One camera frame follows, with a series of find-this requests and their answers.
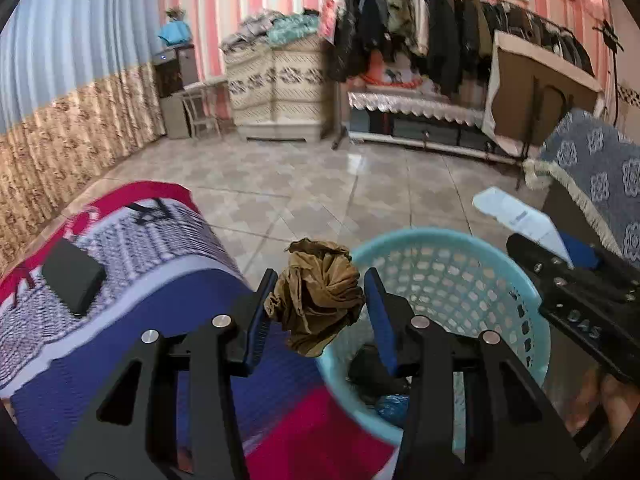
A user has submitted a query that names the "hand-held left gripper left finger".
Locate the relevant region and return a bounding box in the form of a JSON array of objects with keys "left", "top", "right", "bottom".
[{"left": 57, "top": 267, "right": 279, "bottom": 480}]

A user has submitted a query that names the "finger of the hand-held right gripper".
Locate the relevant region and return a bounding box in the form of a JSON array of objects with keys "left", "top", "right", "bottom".
[
  {"left": 506, "top": 232, "right": 575, "bottom": 288},
  {"left": 557, "top": 234, "right": 601, "bottom": 270}
]

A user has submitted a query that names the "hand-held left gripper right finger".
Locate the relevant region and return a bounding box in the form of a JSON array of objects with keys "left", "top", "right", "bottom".
[{"left": 363, "top": 266, "right": 586, "bottom": 480}]

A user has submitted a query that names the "black cloth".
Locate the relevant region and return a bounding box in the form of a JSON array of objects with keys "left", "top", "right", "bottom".
[{"left": 347, "top": 345, "right": 413, "bottom": 396}]

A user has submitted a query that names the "white scalloped card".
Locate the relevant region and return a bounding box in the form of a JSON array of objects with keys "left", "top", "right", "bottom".
[{"left": 472, "top": 186, "right": 576, "bottom": 268}]

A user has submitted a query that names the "brown paper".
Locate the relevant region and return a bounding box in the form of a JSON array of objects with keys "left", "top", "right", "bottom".
[{"left": 264, "top": 237, "right": 366, "bottom": 358}]

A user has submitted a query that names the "blue plastic bag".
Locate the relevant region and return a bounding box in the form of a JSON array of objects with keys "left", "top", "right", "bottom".
[{"left": 375, "top": 392, "right": 413, "bottom": 426}]

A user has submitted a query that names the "light blue plastic basket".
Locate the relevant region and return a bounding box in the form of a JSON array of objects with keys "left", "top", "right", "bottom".
[{"left": 316, "top": 227, "right": 552, "bottom": 453}]

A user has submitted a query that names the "person's right hand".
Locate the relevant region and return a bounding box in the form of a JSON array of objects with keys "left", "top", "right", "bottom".
[{"left": 569, "top": 366, "right": 640, "bottom": 443}]

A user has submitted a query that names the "blue fringed patterned cloth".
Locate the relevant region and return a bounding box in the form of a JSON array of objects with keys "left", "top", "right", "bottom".
[{"left": 522, "top": 107, "right": 640, "bottom": 261}]

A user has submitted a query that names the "striped blue red blanket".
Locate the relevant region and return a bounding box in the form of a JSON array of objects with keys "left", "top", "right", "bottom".
[{"left": 0, "top": 180, "right": 401, "bottom": 480}]

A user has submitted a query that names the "brown folding board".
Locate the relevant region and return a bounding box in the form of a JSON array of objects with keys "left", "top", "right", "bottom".
[{"left": 484, "top": 30, "right": 606, "bottom": 161}]

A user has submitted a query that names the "black zip case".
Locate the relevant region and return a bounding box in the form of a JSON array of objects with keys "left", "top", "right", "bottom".
[{"left": 41, "top": 237, "right": 107, "bottom": 318}]

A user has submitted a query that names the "lace covered low shelf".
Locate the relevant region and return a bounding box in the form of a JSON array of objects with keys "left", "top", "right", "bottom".
[{"left": 347, "top": 91, "right": 521, "bottom": 161}]

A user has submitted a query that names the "black tripod stand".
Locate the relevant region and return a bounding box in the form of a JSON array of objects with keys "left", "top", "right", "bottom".
[{"left": 592, "top": 20, "right": 626, "bottom": 126}]

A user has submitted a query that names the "patterned cloth covered cabinet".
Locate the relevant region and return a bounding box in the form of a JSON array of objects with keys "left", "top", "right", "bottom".
[{"left": 222, "top": 35, "right": 336, "bottom": 142}]

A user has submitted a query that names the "cartoon printed cushion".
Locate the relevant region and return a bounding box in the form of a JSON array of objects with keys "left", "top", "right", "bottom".
[{"left": 362, "top": 55, "right": 421, "bottom": 88}]

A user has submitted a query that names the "grey water dispenser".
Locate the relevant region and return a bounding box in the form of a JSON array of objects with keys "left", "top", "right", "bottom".
[{"left": 152, "top": 44, "right": 200, "bottom": 140}]

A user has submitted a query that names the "small white table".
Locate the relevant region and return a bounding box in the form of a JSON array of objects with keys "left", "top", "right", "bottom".
[{"left": 181, "top": 79, "right": 230, "bottom": 141}]

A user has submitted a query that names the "row of hanging clothes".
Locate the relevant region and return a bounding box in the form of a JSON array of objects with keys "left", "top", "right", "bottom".
[{"left": 327, "top": 0, "right": 596, "bottom": 98}]

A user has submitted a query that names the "grey clothes pile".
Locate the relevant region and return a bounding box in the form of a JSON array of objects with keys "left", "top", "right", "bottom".
[{"left": 220, "top": 10, "right": 281, "bottom": 53}]

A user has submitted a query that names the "teal clothes pile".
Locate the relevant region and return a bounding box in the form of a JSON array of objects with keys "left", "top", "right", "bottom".
[{"left": 267, "top": 14, "right": 321, "bottom": 43}]

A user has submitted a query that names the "blue vase with dried plant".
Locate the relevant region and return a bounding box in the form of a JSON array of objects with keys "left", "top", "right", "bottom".
[{"left": 157, "top": 7, "right": 192, "bottom": 47}]

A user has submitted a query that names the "blue and floral curtain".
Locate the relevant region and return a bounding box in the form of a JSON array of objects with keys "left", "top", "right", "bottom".
[{"left": 0, "top": 0, "right": 168, "bottom": 261}]

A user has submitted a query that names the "small black cable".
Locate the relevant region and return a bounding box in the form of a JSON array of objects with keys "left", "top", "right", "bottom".
[{"left": 131, "top": 199, "right": 173, "bottom": 226}]

